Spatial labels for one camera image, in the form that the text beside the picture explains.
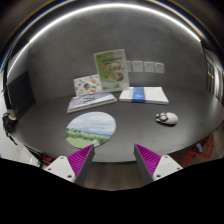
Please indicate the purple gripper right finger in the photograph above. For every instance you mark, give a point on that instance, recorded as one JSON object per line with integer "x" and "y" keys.
{"x": 153, "y": 166}

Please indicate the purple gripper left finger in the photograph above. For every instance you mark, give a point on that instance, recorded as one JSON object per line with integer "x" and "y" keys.
{"x": 73, "y": 168}

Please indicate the round landscape mouse pad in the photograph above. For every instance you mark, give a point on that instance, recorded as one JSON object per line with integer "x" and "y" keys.
{"x": 92, "y": 128}

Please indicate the white computer mouse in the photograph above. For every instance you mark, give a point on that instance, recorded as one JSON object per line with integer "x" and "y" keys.
{"x": 167, "y": 118}

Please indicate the red metal stand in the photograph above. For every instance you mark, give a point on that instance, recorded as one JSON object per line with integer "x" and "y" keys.
{"x": 202, "y": 150}

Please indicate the grey striped book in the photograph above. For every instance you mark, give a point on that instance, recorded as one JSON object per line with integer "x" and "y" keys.
{"x": 89, "y": 101}

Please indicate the white book with blue band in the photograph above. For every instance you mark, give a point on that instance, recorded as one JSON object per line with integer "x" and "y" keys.
{"x": 153, "y": 95}

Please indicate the small white illustrated card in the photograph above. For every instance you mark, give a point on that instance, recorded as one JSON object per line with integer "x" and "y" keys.
{"x": 87, "y": 85}

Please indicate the green standing poster book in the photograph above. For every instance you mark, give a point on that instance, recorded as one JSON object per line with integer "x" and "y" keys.
{"x": 112, "y": 68}

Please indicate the black object with cable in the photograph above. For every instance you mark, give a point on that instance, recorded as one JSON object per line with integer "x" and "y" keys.
{"x": 9, "y": 120}

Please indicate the white wall paper sheet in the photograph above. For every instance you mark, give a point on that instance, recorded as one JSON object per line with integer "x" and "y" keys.
{"x": 149, "y": 67}
{"x": 137, "y": 66}
{"x": 160, "y": 68}

